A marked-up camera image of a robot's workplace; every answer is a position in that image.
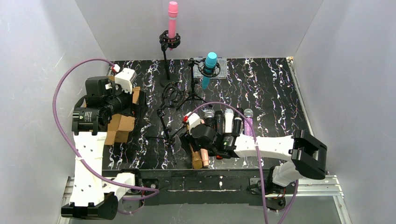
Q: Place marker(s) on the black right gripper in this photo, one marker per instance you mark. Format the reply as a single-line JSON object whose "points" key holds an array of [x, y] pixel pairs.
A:
{"points": [[192, 139]]}

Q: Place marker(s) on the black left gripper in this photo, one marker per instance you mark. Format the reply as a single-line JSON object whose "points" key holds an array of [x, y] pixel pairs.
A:
{"points": [[136, 99]]}

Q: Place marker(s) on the beige microphone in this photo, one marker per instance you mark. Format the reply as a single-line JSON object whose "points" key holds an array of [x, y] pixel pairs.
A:
{"points": [[205, 157]]}

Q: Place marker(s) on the black glitter silver-mesh microphone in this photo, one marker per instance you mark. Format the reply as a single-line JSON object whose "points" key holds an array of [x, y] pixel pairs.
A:
{"points": [[209, 118]]}

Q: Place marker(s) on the brown cardboard box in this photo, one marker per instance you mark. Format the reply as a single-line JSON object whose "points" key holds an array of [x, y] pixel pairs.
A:
{"points": [[121, 126]]}

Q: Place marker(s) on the gold microphone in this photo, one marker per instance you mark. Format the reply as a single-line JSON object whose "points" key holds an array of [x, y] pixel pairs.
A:
{"points": [[196, 160]]}

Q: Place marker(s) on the black orange-tipped microphone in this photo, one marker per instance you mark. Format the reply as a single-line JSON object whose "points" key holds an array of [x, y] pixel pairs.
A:
{"points": [[219, 128]]}

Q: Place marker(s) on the white microphone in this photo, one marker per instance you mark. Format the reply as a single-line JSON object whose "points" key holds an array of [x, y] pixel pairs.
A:
{"points": [[228, 120]]}

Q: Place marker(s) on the black white-banded microphone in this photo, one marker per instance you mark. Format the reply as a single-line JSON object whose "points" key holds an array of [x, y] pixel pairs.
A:
{"points": [[237, 122]]}

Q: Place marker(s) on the black tripod microphone stand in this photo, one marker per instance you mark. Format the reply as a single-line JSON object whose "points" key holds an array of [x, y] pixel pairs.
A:
{"points": [[163, 145], [192, 95]]}

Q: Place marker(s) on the purple glitter microphone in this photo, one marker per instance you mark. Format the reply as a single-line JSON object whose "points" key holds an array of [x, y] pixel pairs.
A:
{"points": [[248, 123]]}

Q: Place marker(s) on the black round-base microphone stand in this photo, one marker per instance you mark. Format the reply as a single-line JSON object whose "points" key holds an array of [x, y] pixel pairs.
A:
{"points": [[167, 42]]}

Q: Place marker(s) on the turquoise blue microphone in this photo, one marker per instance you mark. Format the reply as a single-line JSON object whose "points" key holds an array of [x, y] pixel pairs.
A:
{"points": [[210, 64]]}

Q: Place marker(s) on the pink microphone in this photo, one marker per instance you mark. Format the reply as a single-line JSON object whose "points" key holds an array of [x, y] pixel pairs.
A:
{"points": [[172, 14]]}

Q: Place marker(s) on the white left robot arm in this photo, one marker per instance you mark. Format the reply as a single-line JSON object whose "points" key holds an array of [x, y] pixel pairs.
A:
{"points": [[105, 97]]}

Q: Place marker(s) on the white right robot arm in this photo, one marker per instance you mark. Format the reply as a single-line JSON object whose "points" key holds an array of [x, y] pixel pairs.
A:
{"points": [[304, 155]]}

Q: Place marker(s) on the clear plastic organizer box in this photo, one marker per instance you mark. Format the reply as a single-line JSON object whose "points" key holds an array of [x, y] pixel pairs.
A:
{"points": [[221, 71]]}

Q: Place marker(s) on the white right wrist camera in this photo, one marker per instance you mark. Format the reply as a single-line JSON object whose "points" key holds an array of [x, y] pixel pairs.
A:
{"points": [[192, 120]]}

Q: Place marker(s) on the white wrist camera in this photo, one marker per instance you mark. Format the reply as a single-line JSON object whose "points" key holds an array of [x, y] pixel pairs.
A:
{"points": [[125, 79], [192, 120]]}

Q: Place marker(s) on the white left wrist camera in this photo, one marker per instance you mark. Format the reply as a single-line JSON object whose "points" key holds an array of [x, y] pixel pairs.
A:
{"points": [[125, 79]]}

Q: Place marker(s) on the aluminium frame rail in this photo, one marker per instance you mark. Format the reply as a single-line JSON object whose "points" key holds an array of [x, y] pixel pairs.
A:
{"points": [[240, 189]]}

